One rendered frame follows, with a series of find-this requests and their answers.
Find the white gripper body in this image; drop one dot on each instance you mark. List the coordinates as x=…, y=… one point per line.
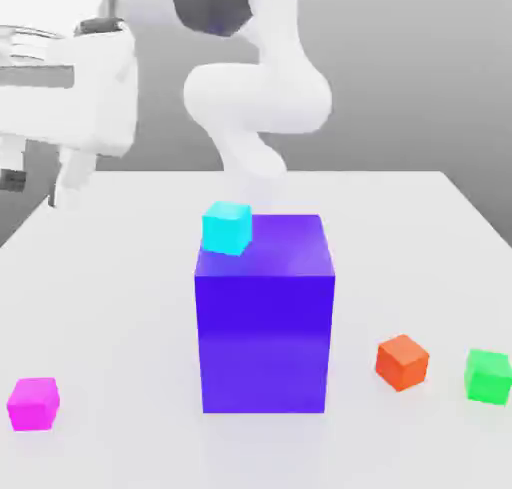
x=96, y=105

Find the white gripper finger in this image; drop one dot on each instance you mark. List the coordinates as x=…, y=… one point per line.
x=12, y=157
x=76, y=177

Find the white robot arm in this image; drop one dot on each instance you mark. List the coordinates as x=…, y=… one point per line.
x=260, y=97

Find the small cyan cube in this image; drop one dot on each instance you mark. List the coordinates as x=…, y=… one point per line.
x=224, y=229

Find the small magenta cube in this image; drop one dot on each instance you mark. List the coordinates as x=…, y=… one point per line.
x=32, y=405

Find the small orange cube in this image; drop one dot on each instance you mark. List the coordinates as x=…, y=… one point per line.
x=400, y=363

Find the small green cube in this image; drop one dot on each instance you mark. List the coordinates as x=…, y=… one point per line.
x=488, y=377

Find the large blue box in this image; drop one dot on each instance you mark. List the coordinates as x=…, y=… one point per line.
x=264, y=329

